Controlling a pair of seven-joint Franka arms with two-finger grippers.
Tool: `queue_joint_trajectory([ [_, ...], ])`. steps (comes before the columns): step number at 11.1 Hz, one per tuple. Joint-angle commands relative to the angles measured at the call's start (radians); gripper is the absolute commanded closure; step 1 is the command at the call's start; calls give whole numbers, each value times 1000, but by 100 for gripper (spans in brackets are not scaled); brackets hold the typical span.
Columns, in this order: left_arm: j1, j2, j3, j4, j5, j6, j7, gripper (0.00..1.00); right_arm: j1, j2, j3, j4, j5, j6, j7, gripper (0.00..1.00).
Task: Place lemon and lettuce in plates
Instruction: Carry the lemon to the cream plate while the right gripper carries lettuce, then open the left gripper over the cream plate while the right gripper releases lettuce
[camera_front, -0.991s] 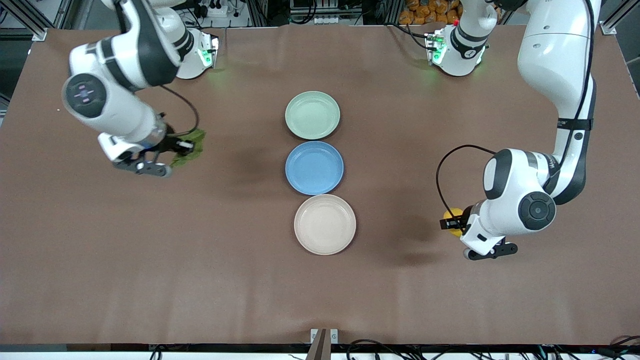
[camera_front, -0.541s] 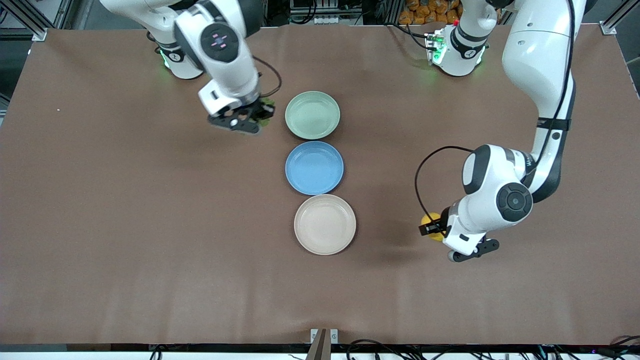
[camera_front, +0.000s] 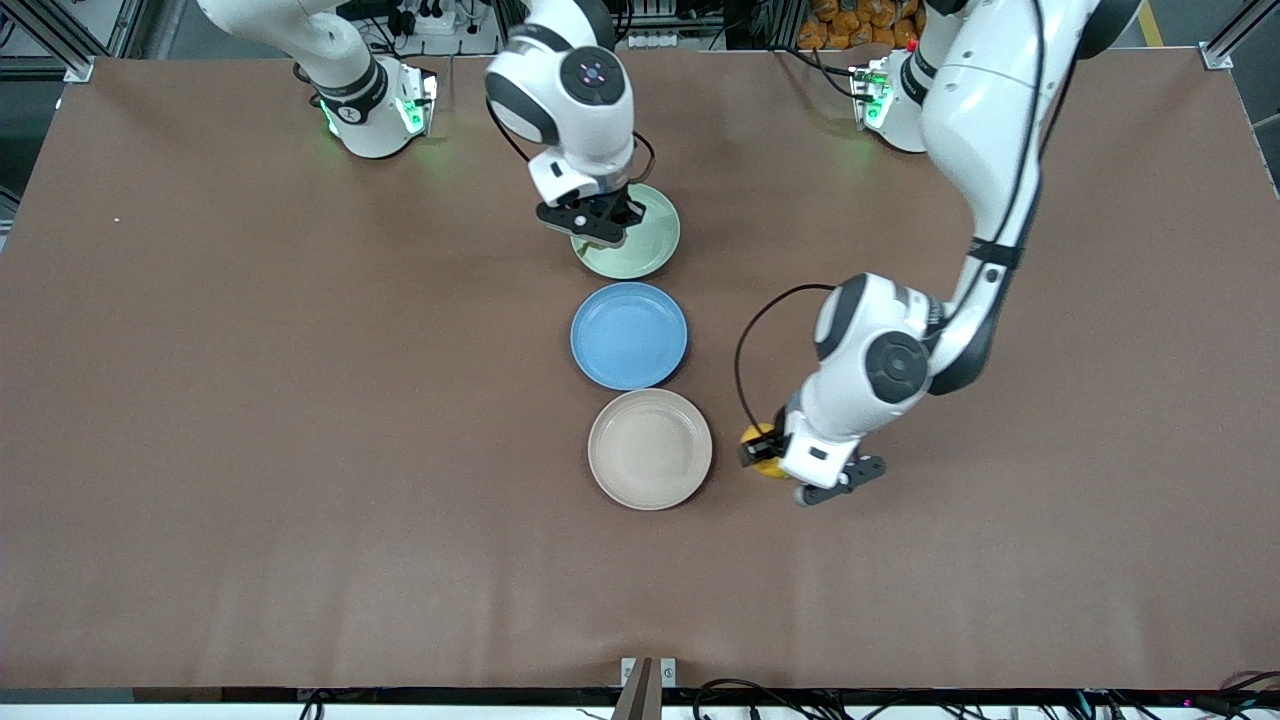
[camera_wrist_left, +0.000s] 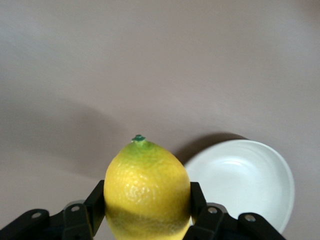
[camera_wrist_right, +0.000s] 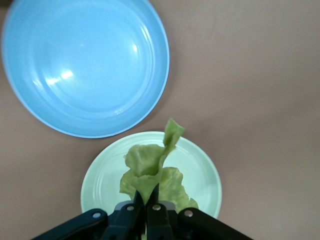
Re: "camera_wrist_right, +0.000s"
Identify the blue plate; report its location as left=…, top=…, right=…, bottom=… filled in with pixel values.
left=0, top=0, right=171, bottom=139

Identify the brown table cloth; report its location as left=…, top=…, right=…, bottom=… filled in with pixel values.
left=0, top=0, right=320, bottom=240

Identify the green lettuce leaf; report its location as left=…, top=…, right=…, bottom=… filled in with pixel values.
left=119, top=117, right=200, bottom=240

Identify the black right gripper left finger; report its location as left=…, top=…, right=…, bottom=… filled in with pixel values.
left=101, top=186, right=146, bottom=240

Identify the pale green plate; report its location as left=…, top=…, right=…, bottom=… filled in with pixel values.
left=80, top=131, right=223, bottom=221

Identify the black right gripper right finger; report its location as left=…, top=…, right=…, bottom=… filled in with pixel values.
left=145, top=183, right=176, bottom=240

